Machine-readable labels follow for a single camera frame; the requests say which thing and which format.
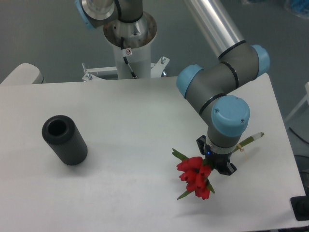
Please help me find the black device at table edge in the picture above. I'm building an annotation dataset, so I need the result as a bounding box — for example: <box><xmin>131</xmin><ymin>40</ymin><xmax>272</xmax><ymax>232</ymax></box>
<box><xmin>290</xmin><ymin>196</ymin><xmax>309</xmax><ymax>221</ymax></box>

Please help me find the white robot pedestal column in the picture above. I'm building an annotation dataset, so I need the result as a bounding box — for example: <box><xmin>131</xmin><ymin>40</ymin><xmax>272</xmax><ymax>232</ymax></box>
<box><xmin>103</xmin><ymin>12</ymin><xmax>157</xmax><ymax>79</ymax></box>

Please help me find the blue patterned object top right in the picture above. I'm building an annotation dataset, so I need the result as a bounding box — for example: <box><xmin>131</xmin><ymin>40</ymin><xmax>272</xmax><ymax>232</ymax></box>
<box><xmin>284</xmin><ymin>0</ymin><xmax>309</xmax><ymax>19</ymax></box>

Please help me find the red tulip bouquet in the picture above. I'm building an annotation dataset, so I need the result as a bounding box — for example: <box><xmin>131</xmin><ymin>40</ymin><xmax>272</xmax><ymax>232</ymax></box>
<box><xmin>172</xmin><ymin>132</ymin><xmax>265</xmax><ymax>200</ymax></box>

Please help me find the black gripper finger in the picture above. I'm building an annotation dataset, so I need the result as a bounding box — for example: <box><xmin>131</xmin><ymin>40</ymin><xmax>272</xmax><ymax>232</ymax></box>
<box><xmin>196</xmin><ymin>135</ymin><xmax>207</xmax><ymax>155</ymax></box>
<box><xmin>218</xmin><ymin>162</ymin><xmax>237</xmax><ymax>175</ymax></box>

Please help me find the black ribbed cylindrical vase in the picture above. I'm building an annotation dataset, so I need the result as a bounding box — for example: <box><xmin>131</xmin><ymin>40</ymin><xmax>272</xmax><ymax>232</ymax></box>
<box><xmin>42</xmin><ymin>115</ymin><xmax>88</xmax><ymax>166</ymax></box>

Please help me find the white frame at right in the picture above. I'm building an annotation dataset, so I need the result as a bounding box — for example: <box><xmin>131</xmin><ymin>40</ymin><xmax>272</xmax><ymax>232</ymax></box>
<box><xmin>284</xmin><ymin>82</ymin><xmax>309</xmax><ymax>126</ymax></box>

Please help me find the white pedestal base frame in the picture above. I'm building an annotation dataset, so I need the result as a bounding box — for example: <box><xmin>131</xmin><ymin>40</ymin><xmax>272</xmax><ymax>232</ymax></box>
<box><xmin>82</xmin><ymin>56</ymin><xmax>170</xmax><ymax>82</ymax></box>

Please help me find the black cable on floor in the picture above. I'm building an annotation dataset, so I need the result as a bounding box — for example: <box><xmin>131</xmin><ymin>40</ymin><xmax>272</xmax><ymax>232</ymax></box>
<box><xmin>288</xmin><ymin>127</ymin><xmax>309</xmax><ymax>143</ymax></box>

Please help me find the white rounded chair back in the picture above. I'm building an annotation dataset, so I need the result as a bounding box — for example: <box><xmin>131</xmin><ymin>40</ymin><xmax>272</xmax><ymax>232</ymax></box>
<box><xmin>0</xmin><ymin>63</ymin><xmax>46</xmax><ymax>87</ymax></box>

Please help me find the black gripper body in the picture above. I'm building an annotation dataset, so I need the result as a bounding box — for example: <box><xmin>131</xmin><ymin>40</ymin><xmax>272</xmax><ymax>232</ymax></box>
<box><xmin>204</xmin><ymin>145</ymin><xmax>232</xmax><ymax>171</ymax></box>

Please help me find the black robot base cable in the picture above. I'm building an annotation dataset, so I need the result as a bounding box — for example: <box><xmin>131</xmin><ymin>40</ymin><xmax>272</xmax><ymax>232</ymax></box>
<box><xmin>120</xmin><ymin>36</ymin><xmax>139</xmax><ymax>79</ymax></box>

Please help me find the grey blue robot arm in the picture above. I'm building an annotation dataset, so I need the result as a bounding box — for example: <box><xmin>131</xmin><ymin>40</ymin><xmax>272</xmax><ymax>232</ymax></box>
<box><xmin>75</xmin><ymin>0</ymin><xmax>270</xmax><ymax>175</ymax></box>

